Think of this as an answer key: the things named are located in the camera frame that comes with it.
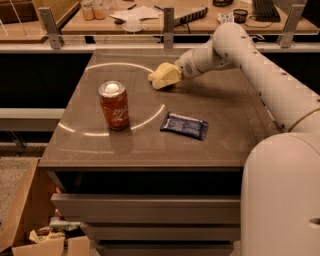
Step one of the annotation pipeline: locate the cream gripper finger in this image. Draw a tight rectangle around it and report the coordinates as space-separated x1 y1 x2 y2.
152 79 174 90
148 62 171 82

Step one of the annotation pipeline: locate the yellow sponge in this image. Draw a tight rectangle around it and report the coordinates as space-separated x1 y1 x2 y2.
148 62 173 89

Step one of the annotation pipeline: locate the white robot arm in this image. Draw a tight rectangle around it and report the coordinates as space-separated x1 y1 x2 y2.
148 23 320 256

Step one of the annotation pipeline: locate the blue snack packet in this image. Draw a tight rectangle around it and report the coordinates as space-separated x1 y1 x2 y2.
160 112 208 140

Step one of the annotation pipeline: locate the red soda can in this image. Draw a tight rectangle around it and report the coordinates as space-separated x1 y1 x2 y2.
98 81 129 130

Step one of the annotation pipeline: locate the white cup on saucer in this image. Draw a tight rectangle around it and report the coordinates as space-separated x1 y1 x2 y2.
122 15 143 33

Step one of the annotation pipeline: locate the stack of papers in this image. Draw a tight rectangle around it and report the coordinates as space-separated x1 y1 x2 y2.
111 6 160 21

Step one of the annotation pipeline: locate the grey power strip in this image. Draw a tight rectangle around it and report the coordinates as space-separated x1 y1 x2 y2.
174 7 208 26

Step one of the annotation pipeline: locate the patterned mug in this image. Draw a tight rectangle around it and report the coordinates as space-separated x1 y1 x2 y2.
217 13 234 24

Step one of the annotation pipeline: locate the glass jar right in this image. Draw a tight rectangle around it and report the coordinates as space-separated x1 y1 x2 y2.
92 0 106 20

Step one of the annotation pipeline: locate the glass jar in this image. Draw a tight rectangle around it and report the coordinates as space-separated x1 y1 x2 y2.
92 0 106 20
81 0 94 21

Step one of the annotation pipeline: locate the grey drawer cabinet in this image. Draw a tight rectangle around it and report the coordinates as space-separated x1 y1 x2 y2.
39 49 277 256

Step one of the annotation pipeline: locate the wooden desk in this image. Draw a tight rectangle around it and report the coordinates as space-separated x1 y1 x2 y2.
60 0 314 36

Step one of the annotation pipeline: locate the black round container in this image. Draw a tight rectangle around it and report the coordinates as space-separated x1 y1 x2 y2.
233 9 248 24

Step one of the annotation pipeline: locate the glass jar left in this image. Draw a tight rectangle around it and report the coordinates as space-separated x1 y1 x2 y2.
81 0 94 21

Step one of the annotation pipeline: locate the black keyboard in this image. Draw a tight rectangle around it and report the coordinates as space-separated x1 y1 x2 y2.
252 0 281 22

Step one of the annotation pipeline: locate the cardboard box with trash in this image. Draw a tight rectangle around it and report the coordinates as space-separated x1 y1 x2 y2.
0 160 94 256

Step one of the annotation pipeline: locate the middle metal bracket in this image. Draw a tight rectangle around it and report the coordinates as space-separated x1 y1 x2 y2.
163 7 174 49

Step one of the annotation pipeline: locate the metal bracket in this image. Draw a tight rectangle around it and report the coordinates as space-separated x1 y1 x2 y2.
163 7 174 49
39 7 63 50
276 4 305 48

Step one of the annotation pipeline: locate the left metal bracket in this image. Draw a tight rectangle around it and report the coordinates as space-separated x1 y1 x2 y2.
39 7 63 50

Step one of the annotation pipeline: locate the right metal bracket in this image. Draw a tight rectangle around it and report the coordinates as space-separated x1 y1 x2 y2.
276 4 305 48

